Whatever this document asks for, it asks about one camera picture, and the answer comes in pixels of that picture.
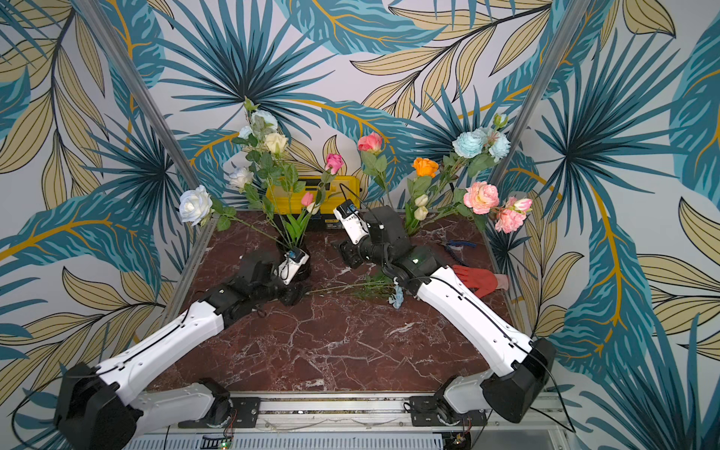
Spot light blue rose stem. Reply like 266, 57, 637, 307
309, 273, 404, 309

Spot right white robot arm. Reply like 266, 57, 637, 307
334, 201, 556, 424

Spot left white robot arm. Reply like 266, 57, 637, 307
54, 247, 311, 449

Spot glossy black vase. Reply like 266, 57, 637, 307
277, 245, 311, 286

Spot pink white tulips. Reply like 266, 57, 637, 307
276, 190, 321, 249

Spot yellow black toolbox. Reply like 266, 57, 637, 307
265, 175, 362, 232

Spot orange rose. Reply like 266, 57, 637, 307
405, 157, 440, 236

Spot magenta rose bud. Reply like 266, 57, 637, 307
318, 154, 345, 202

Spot pink red rose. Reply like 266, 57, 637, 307
357, 132, 392, 206

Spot red glove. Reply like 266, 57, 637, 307
452, 265, 509, 298

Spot pink peony spray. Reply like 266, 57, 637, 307
439, 182, 534, 234

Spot white cream rose spray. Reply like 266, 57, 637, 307
228, 97, 289, 193

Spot pale blue rose spray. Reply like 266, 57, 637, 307
442, 114, 511, 185

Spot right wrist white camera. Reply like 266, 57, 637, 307
333, 200, 369, 245

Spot wrist white camera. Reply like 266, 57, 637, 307
333, 200, 369, 245
277, 247, 309, 286

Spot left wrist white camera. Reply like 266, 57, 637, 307
277, 247, 309, 286

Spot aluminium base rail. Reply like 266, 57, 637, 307
129, 392, 577, 449

